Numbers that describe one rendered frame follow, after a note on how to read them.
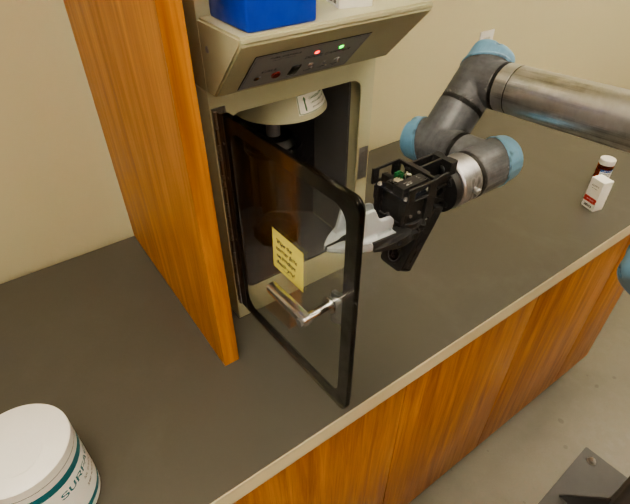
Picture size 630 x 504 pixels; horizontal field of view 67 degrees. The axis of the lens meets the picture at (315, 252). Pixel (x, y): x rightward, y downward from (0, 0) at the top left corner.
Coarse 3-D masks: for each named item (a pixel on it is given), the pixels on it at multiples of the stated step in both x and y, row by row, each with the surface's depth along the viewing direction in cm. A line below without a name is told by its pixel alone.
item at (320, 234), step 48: (240, 144) 67; (240, 192) 74; (288, 192) 62; (336, 192) 53; (240, 240) 82; (288, 240) 67; (336, 240) 57; (288, 288) 74; (336, 288) 62; (288, 336) 82; (336, 336) 67; (336, 384) 74
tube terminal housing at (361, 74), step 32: (192, 0) 61; (192, 32) 65; (192, 64) 69; (352, 64) 81; (224, 96) 70; (256, 96) 73; (288, 96) 77; (352, 96) 88; (352, 128) 93; (352, 160) 97; (224, 224) 84; (224, 256) 91
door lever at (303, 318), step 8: (272, 288) 67; (280, 288) 67; (272, 296) 67; (280, 296) 66; (288, 296) 65; (280, 304) 66; (288, 304) 64; (296, 304) 64; (328, 304) 65; (288, 312) 65; (296, 312) 63; (304, 312) 63; (312, 312) 63; (320, 312) 64; (328, 312) 66; (296, 320) 63; (304, 320) 62
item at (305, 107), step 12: (300, 96) 82; (312, 96) 83; (324, 96) 88; (252, 108) 82; (264, 108) 81; (276, 108) 81; (288, 108) 81; (300, 108) 82; (312, 108) 83; (324, 108) 86; (252, 120) 83; (264, 120) 82; (276, 120) 82; (288, 120) 82; (300, 120) 83
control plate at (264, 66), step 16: (304, 48) 63; (320, 48) 66; (336, 48) 68; (352, 48) 71; (256, 64) 62; (272, 64) 64; (288, 64) 66; (304, 64) 69; (320, 64) 72; (336, 64) 74; (272, 80) 69
